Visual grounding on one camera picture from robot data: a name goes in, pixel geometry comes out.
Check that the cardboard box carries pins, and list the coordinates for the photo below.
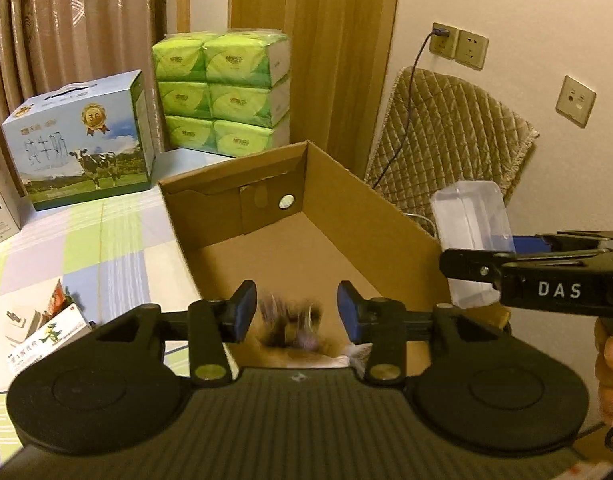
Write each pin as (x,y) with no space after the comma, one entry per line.
(266,260)

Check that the empty wall socket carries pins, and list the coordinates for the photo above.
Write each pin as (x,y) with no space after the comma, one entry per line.
(472,50)

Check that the white medicine box green dinosaur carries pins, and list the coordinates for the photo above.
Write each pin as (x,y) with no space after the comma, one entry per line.
(56,340)

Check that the blue milk carton box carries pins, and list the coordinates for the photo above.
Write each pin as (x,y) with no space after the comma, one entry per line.
(76,150)

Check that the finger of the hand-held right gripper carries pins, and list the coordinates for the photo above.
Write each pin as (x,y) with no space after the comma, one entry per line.
(533,244)
(466,264)

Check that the small orange snack packet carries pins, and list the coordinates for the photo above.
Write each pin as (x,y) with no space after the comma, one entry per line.
(60,297)

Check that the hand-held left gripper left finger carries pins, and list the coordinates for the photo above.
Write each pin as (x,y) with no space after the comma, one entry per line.
(246,306)

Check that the white cloth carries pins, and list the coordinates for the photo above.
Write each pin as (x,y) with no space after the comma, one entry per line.
(354,357)

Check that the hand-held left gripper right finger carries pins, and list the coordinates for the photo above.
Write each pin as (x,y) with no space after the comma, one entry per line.
(346,310)

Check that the small white box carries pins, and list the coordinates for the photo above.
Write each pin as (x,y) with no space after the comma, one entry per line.
(24,322)

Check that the brown curtain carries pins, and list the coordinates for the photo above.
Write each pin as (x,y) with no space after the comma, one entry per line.
(61,20)

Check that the quilted beige cushion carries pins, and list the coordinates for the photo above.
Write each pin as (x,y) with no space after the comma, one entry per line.
(451,130)

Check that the clear plastic box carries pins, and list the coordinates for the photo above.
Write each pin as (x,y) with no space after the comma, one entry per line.
(466,210)

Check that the wooden door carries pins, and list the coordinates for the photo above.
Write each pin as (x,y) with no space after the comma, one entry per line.
(336,60)

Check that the checked tablecloth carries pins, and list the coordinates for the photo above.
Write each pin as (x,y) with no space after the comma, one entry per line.
(111,260)

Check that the charger plug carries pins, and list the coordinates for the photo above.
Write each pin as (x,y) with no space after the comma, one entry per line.
(441,31)

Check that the white wall outlet plate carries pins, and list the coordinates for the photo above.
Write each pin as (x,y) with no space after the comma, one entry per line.
(576,101)

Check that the wall socket with plug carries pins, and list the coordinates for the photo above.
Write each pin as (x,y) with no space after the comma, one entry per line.
(444,46)

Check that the bundle of green tissue packs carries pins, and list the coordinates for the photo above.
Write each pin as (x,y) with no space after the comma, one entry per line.
(226,95)

